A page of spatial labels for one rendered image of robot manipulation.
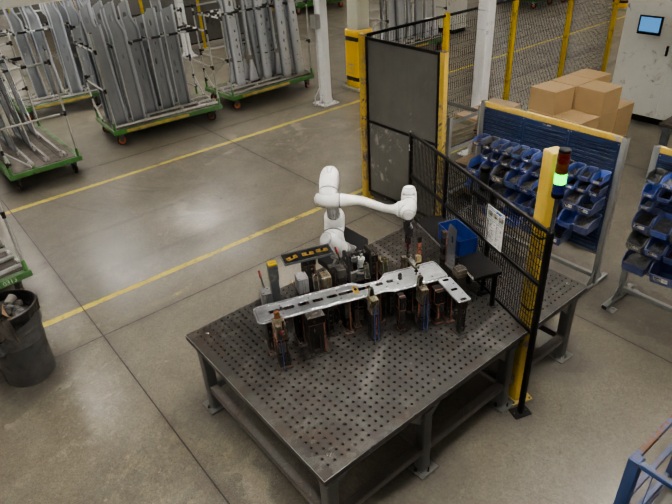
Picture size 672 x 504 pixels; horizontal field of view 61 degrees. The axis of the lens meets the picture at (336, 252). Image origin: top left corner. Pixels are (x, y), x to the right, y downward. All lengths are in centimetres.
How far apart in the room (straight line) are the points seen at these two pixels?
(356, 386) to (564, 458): 155
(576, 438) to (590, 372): 71
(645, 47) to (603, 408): 655
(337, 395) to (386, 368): 39
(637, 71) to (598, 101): 224
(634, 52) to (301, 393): 798
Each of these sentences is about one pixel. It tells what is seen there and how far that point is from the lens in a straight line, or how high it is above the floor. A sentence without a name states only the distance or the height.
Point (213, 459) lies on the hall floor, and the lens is 438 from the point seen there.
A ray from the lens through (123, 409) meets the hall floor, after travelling 493.
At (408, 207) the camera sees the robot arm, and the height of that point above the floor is 158.
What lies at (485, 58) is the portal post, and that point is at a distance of 812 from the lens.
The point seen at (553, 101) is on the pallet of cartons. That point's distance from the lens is 796.
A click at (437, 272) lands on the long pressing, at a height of 100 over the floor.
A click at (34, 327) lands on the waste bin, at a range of 517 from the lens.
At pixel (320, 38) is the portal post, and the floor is 117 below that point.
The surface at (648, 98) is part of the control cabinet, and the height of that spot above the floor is 38.
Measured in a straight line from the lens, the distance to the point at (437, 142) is 610.
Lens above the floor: 335
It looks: 32 degrees down
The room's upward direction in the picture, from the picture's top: 4 degrees counter-clockwise
